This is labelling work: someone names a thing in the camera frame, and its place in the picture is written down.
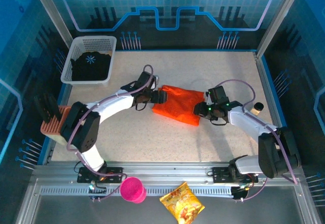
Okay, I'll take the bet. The orange t-shirt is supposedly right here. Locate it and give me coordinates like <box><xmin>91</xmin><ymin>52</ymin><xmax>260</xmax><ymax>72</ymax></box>
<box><xmin>151</xmin><ymin>84</ymin><xmax>206</xmax><ymax>127</ymax></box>

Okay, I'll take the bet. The small bottle with black cap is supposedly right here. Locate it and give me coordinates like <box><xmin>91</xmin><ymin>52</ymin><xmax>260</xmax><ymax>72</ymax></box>
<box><xmin>250</xmin><ymin>102</ymin><xmax>265</xmax><ymax>117</ymax></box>

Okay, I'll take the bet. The black t-shirt with blue print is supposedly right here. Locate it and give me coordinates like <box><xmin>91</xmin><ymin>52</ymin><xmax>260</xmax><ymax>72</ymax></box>
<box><xmin>70</xmin><ymin>52</ymin><xmax>112</xmax><ymax>81</ymax></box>

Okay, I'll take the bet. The white perforated plastic basket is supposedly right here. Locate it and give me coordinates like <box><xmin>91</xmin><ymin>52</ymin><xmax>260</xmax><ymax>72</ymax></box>
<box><xmin>60</xmin><ymin>35</ymin><xmax>118</xmax><ymax>87</ymax></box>

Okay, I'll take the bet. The yellow snack bag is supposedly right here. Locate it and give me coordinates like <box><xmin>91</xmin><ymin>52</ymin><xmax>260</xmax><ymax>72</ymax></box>
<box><xmin>159</xmin><ymin>181</ymin><xmax>206</xmax><ymax>224</ymax></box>

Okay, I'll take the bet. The pink plastic cup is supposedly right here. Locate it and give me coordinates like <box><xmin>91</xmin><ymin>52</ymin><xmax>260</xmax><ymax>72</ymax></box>
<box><xmin>119</xmin><ymin>177</ymin><xmax>147</xmax><ymax>204</ymax></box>

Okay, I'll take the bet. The pink and cream knife block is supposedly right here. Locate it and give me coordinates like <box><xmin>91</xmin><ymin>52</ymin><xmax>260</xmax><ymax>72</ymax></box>
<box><xmin>40</xmin><ymin>106</ymin><xmax>74</xmax><ymax>147</ymax></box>

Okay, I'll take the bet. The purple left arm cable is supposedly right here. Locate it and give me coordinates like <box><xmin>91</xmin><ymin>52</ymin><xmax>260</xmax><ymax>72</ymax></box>
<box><xmin>66</xmin><ymin>65</ymin><xmax>154</xmax><ymax>202</ymax></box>

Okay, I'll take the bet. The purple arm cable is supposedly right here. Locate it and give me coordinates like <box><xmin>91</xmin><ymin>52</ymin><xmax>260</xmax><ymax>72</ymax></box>
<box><xmin>214</xmin><ymin>79</ymin><xmax>298</xmax><ymax>202</ymax></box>
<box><xmin>66</xmin><ymin>65</ymin><xmax>154</xmax><ymax>202</ymax></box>

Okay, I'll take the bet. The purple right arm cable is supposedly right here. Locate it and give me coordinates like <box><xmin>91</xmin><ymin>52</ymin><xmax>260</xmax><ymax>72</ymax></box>
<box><xmin>214</xmin><ymin>79</ymin><xmax>298</xmax><ymax>202</ymax></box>

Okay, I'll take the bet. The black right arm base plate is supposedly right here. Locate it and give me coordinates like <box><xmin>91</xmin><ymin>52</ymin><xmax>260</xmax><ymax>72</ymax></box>
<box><xmin>212</xmin><ymin>166</ymin><xmax>259</xmax><ymax>183</ymax></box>

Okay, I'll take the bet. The aluminium front rail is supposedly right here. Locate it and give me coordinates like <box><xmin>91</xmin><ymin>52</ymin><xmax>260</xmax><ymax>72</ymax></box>
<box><xmin>32</xmin><ymin>161</ymin><xmax>304</xmax><ymax>184</ymax></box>

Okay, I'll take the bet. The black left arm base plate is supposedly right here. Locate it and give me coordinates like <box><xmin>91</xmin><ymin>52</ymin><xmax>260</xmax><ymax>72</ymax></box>
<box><xmin>77</xmin><ymin>167</ymin><xmax>123</xmax><ymax>183</ymax></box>

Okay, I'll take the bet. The black cable connector hub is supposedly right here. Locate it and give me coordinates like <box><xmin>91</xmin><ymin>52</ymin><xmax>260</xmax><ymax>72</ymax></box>
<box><xmin>88</xmin><ymin>182</ymin><xmax>107</xmax><ymax>201</ymax></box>
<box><xmin>231</xmin><ymin>185</ymin><xmax>251</xmax><ymax>201</ymax></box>

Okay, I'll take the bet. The slotted grey cable duct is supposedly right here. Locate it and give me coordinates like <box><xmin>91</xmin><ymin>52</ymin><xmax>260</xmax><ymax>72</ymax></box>
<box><xmin>40</xmin><ymin>184</ymin><xmax>236</xmax><ymax>197</ymax></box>

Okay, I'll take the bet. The black knife handle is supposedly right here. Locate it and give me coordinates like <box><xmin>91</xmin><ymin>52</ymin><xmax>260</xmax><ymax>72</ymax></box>
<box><xmin>42</xmin><ymin>93</ymin><xmax>58</xmax><ymax>123</ymax></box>
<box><xmin>48</xmin><ymin>93</ymin><xmax>63</xmax><ymax>122</ymax></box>
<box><xmin>34</xmin><ymin>96</ymin><xmax>51</xmax><ymax>124</ymax></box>

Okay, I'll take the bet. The aluminium frame post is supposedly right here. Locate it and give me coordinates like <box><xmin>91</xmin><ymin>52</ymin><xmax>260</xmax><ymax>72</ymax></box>
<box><xmin>255</xmin><ymin>0</ymin><xmax>305</xmax><ymax>55</ymax></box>
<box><xmin>28</xmin><ymin>0</ymin><xmax>75</xmax><ymax>49</ymax></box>

